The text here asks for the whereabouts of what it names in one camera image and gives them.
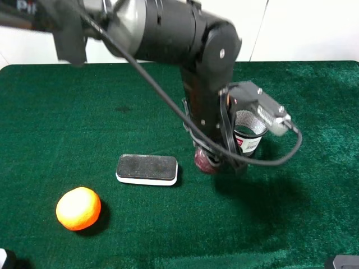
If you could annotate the black mesh pen cup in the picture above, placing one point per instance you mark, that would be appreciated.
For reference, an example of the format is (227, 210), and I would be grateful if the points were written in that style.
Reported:
(248, 131)

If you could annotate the dark red carved ball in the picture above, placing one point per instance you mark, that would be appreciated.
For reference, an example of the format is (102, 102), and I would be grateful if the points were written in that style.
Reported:
(204, 163)

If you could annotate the grey object bottom right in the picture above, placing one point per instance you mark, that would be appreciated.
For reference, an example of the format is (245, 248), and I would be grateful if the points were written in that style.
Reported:
(342, 262)

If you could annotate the black and white eraser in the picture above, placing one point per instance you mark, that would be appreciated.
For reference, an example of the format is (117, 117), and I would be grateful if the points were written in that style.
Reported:
(147, 169)

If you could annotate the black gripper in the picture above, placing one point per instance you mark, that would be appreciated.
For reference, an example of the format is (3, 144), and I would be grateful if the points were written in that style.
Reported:
(201, 92)

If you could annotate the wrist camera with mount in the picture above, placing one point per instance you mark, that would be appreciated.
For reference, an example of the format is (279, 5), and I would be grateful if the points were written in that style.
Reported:
(248, 96)

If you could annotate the green felt table cloth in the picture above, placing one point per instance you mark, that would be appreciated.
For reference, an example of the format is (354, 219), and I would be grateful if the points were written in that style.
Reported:
(64, 127)

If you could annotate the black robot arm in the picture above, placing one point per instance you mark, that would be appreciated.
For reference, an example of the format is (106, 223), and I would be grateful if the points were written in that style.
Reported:
(202, 45)

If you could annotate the orange fruit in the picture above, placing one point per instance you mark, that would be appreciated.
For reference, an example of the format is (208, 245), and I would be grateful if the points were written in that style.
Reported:
(78, 209)

